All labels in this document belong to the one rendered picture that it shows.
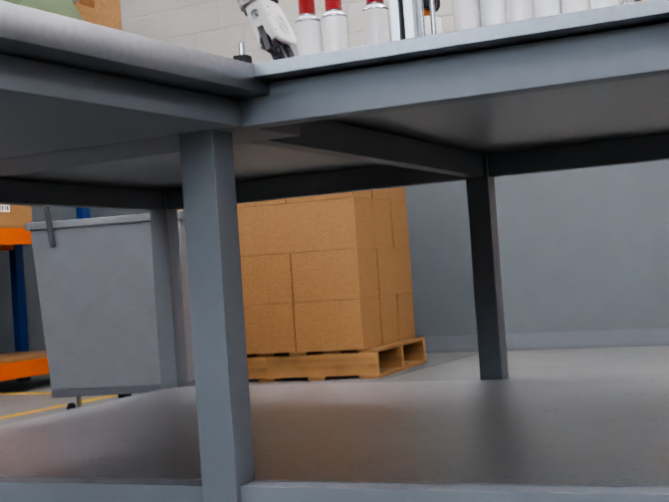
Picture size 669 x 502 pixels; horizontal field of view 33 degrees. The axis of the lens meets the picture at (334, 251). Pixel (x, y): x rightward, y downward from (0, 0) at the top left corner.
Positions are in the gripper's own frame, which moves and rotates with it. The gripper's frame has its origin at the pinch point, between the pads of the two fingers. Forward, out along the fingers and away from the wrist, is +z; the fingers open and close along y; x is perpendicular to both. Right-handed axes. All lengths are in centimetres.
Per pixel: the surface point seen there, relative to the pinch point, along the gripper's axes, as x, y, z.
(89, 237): 159, 145, -35
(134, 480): 28, -58, 67
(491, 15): -42.8, -2.0, 11.2
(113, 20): 20.7, -23.0, -18.8
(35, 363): 321, 289, -32
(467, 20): -38.5, -2.7, 10.0
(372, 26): -20.9, -2.1, 1.5
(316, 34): -9.0, -1.0, -3.5
